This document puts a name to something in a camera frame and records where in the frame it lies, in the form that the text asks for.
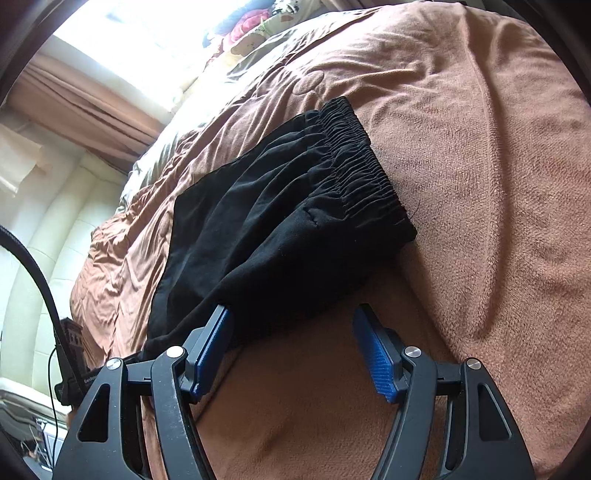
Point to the black and white plush toy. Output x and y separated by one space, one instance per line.
291 7

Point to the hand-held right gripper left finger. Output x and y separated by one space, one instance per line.
211 351

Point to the cream padded headboard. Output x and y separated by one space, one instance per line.
69 221

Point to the pile of dark clothes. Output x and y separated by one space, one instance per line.
258 230

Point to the brown blanket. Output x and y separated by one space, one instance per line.
461 161

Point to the brown curtain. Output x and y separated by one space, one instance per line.
92 101

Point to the cream sheer cloth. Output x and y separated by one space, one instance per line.
18 152

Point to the white nightstand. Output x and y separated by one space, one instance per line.
18 392

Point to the bear print pillow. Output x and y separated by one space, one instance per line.
240 48

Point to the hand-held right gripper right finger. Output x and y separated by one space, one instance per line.
376 356

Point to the pink plush toy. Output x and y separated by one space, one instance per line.
251 25

